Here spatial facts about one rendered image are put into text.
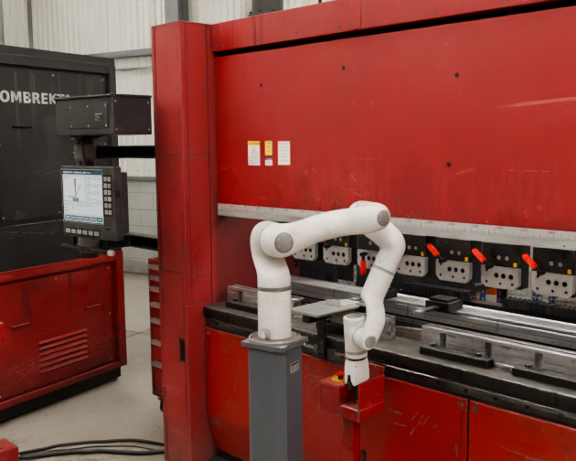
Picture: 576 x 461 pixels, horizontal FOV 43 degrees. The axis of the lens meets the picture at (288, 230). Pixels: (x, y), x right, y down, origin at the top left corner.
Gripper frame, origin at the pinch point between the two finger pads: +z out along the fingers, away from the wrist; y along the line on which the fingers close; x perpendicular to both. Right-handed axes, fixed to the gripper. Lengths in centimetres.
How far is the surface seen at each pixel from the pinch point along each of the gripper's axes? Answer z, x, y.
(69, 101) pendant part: -119, -171, 10
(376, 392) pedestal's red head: -0.3, 4.8, -4.8
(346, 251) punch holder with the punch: -46, -30, -34
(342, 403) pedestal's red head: 3.1, -4.5, 4.7
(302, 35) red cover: -140, -55, -41
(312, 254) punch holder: -43, -51, -34
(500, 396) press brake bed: -6, 50, -17
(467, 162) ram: -86, 29, -36
